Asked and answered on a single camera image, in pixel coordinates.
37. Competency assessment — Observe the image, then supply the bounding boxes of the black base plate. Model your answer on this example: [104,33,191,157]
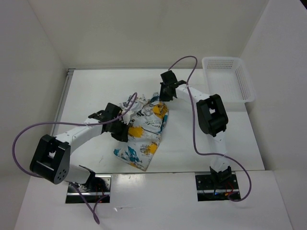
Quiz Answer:
[195,173,241,202]
[65,174,112,204]

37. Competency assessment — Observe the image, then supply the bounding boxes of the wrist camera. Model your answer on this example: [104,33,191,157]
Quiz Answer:
[160,70,187,88]
[88,103,133,124]

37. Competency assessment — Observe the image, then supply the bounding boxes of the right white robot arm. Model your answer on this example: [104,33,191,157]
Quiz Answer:
[160,80,232,188]

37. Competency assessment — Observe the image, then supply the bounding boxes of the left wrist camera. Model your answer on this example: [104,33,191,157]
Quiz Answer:
[88,103,133,124]

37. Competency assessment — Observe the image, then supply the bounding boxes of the white perforated plastic basket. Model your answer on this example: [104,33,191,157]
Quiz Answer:
[202,57,256,104]

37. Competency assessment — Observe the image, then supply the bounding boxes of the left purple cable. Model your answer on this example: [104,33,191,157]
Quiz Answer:
[12,92,138,225]

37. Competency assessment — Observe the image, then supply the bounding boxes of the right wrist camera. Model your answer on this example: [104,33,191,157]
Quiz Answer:
[160,70,187,88]

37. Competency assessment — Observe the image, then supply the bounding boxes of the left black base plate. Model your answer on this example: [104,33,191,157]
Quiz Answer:
[65,174,112,204]

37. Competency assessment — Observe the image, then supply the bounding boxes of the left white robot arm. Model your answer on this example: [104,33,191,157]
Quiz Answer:
[30,110,133,192]

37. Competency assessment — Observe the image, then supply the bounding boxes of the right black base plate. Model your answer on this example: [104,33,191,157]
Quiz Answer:
[195,173,241,202]

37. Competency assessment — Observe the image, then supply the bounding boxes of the white teal yellow patterned shorts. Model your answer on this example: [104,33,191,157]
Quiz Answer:
[113,92,169,171]

